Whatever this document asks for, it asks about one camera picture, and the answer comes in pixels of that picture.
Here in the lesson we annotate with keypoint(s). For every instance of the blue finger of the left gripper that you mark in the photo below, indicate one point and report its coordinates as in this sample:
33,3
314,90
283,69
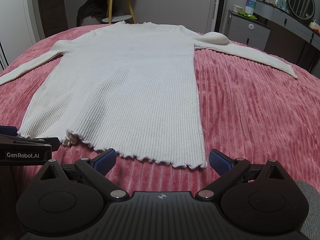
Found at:
8,130
54,142

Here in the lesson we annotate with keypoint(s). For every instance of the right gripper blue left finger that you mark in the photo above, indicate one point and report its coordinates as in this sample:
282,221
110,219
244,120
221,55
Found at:
94,171

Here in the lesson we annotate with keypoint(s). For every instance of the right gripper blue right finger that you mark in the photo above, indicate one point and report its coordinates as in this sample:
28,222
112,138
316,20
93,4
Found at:
229,170

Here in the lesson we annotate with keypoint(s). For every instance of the white ribbed knit sweater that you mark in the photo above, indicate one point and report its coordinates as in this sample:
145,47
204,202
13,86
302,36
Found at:
130,87

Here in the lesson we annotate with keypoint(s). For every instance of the yellow legged side table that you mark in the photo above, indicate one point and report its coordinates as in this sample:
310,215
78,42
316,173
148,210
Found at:
119,11

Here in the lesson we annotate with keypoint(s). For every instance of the grey drawer cabinet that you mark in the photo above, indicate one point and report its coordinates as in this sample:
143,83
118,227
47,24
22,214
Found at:
249,32

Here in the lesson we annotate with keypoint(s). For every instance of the black garment on stool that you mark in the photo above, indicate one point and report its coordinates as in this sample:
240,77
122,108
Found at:
95,9

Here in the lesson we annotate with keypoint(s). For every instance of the dark wooden door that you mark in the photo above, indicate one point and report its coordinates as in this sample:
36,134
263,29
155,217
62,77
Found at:
53,16

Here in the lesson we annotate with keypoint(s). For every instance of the grey vanity desk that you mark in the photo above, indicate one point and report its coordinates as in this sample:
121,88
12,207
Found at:
289,38

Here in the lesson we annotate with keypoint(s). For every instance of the green item on cabinet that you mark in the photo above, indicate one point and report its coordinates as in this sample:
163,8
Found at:
247,15

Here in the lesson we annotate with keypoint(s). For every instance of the small white box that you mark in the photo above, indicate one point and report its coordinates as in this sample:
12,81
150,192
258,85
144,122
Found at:
237,8

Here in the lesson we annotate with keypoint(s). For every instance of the blue white tissue box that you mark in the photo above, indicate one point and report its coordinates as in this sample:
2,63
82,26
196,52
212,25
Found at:
250,7

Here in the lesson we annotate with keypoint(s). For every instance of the white tower fan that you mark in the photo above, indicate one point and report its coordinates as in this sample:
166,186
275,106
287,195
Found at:
215,16

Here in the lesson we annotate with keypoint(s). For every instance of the round black vanity mirror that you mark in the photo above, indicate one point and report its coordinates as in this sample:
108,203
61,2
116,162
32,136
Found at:
302,9

